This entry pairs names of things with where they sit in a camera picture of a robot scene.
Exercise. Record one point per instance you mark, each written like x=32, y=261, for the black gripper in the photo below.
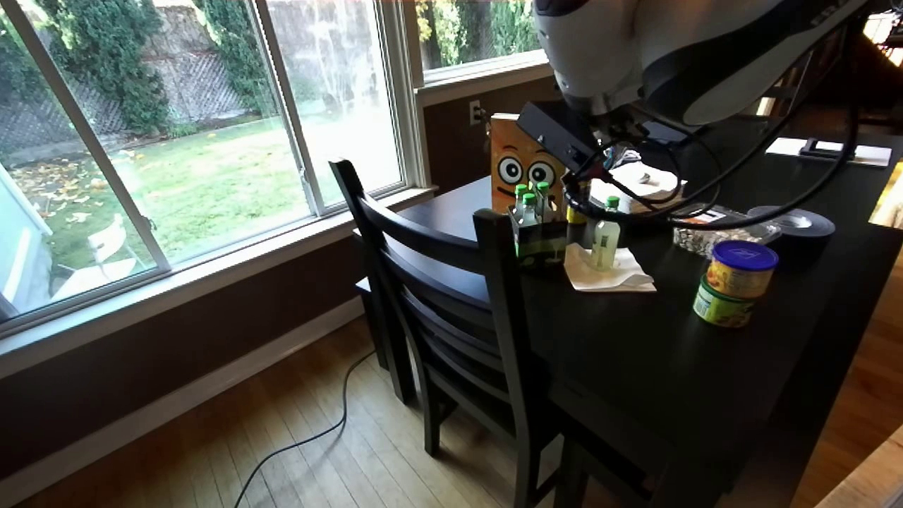
x=643, y=139

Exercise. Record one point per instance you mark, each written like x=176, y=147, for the white paper napkin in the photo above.
x=632, y=278

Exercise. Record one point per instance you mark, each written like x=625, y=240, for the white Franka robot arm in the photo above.
x=611, y=45

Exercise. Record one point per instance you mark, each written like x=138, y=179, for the yellow and blue can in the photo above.
x=573, y=214

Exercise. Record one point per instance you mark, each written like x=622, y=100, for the clear bottle with green cap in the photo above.
x=607, y=247

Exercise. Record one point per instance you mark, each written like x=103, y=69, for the clear plastic food container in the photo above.
x=724, y=240

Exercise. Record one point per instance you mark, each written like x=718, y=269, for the orange cartoon face cereal box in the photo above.
x=512, y=172

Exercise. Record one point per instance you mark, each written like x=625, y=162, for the jar with blue lid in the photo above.
x=736, y=283

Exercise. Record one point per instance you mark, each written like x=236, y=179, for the white papers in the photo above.
x=848, y=155

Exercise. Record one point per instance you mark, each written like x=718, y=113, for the black wooden chair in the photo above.
x=453, y=312

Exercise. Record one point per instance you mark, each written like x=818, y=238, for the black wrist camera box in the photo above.
x=553, y=137

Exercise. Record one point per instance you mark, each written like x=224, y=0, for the white wall outlet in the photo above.
x=478, y=113

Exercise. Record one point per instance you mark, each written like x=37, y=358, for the white window frame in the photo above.
x=399, y=93

